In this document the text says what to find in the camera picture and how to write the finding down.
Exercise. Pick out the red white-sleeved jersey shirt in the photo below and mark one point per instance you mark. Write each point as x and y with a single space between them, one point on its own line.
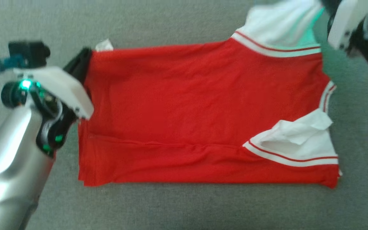
187 111

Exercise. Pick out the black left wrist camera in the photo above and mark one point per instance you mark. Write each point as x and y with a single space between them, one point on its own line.
29 52

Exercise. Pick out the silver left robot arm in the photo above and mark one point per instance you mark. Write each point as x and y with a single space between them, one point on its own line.
8 166

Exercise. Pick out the grey sofa seat cushion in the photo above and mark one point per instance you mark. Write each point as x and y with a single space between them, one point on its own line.
184 210

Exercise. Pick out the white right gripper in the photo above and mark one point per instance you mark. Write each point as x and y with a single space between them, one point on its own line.
347 19

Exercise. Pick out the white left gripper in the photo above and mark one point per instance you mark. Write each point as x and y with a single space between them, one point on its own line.
65 88

